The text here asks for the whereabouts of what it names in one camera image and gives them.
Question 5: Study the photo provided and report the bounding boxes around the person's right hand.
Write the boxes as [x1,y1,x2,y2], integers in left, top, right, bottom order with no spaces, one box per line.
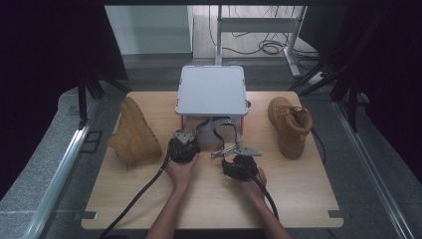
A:
[237,167,268,202]

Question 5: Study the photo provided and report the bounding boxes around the aluminium rail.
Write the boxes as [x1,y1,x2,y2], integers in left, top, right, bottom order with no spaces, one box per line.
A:
[22,99,101,239]
[332,101,416,239]

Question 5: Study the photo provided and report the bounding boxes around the hand-held gripper cable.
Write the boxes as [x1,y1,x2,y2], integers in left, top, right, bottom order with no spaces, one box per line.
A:
[99,154,172,239]
[251,176,281,221]

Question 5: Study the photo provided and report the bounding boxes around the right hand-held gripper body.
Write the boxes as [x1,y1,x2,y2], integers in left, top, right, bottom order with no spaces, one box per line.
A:
[221,146,263,182]

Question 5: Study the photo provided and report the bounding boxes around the left hand-held gripper cable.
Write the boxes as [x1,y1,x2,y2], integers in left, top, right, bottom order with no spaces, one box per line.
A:
[99,154,172,239]

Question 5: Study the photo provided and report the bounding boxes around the person's left hand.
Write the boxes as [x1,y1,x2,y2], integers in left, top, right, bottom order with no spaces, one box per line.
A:
[164,153,200,193]

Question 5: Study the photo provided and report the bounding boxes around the white panel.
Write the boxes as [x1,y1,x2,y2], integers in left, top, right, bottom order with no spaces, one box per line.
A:
[105,4,194,56]

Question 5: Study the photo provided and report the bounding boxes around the tan suede boot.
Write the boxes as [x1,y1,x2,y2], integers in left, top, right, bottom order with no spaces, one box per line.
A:
[106,97,163,171]
[267,96,314,161]

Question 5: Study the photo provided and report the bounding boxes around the white power strip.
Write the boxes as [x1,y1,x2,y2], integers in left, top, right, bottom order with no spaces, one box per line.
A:
[308,70,326,87]

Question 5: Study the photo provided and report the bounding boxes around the black silver strap sandal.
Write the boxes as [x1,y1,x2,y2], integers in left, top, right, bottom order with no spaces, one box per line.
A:
[211,117,242,159]
[180,117,211,138]

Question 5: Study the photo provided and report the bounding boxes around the right hand-held gripper cable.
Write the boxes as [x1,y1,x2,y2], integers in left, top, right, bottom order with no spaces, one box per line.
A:
[251,176,281,221]

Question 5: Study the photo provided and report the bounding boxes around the black floor cables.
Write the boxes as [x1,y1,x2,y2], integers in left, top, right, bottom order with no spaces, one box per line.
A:
[208,4,320,63]

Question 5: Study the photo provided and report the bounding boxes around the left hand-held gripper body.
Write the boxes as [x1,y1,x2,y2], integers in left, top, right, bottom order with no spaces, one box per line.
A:
[167,128,202,165]

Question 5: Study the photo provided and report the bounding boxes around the black metal stand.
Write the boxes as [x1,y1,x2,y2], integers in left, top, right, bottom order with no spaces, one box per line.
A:
[288,59,370,133]
[77,66,131,129]

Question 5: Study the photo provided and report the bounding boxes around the white metal desk frame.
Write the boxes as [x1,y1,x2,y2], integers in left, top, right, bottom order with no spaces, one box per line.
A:
[214,4,308,79]

